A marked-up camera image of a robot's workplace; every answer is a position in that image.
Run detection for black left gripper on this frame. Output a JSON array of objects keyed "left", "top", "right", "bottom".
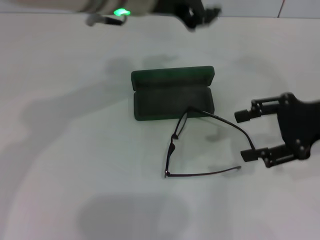
[{"left": 172, "top": 0, "right": 222, "bottom": 31}]

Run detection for green glasses case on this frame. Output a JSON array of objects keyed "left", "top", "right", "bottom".
[{"left": 130, "top": 65, "right": 216, "bottom": 122}]

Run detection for black glasses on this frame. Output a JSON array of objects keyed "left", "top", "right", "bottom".
[{"left": 163, "top": 106, "right": 253, "bottom": 179}]

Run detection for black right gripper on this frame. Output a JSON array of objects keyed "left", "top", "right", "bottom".
[{"left": 234, "top": 92, "right": 320, "bottom": 169}]

